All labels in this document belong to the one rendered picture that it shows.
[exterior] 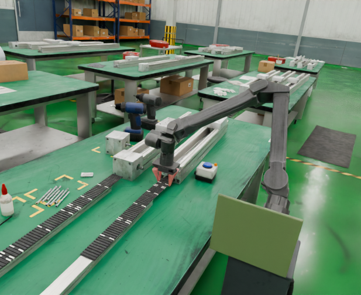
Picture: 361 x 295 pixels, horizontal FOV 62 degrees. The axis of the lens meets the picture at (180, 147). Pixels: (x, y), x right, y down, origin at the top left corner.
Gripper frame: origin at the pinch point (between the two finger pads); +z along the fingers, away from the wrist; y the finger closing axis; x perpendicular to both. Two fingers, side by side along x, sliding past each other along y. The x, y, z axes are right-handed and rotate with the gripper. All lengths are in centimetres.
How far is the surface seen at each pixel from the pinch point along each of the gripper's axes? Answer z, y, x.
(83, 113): 32, 149, -129
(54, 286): -1, 0, 62
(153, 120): -5, 36, -58
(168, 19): -51, 489, -1038
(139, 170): -0.3, 13.9, -2.8
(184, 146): -6.4, 2.5, -27.0
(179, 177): -0.9, -4.1, -6.4
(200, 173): -1.6, -11.4, -13.5
